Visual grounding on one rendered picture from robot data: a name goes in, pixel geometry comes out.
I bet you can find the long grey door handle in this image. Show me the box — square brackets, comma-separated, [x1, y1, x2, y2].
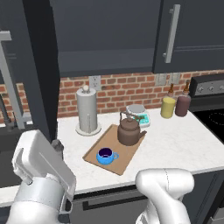
[0, 30, 33, 130]
[162, 3, 181, 64]

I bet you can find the grey paper towel roll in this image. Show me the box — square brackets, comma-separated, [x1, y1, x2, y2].
[75, 85, 102, 137]

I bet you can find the white wall outlet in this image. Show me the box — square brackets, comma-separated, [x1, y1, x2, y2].
[88, 75, 102, 91]
[169, 72, 182, 86]
[155, 73, 168, 87]

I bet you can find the brown wooden tray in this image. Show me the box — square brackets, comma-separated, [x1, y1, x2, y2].
[82, 123, 147, 176]

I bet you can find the yellow sauce bottle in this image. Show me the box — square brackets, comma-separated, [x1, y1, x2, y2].
[160, 83, 178, 120]

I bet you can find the blue mug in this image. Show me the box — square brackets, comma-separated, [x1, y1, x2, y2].
[95, 147, 120, 166]

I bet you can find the brown kettle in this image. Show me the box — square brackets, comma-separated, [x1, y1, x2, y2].
[116, 111, 148, 147]

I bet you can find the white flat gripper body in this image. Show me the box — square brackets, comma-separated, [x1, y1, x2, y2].
[11, 129, 78, 204]

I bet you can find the dark wall cabinet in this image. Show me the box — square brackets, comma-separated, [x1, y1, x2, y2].
[49, 0, 162, 79]

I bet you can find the dark cabinet door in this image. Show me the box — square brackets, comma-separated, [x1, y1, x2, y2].
[0, 0, 61, 144]
[152, 0, 224, 74]

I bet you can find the white kitchen scale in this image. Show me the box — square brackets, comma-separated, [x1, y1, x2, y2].
[125, 103, 152, 129]

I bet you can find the dark drawer front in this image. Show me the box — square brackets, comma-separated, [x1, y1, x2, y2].
[69, 186, 151, 224]

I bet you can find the black drawer handle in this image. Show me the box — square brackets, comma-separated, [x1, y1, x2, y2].
[81, 194, 149, 212]

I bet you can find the black stove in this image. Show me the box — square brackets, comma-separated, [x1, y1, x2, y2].
[188, 73, 224, 145]

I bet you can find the dark red sauce bottle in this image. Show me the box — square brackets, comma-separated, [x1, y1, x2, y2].
[174, 80, 193, 118]

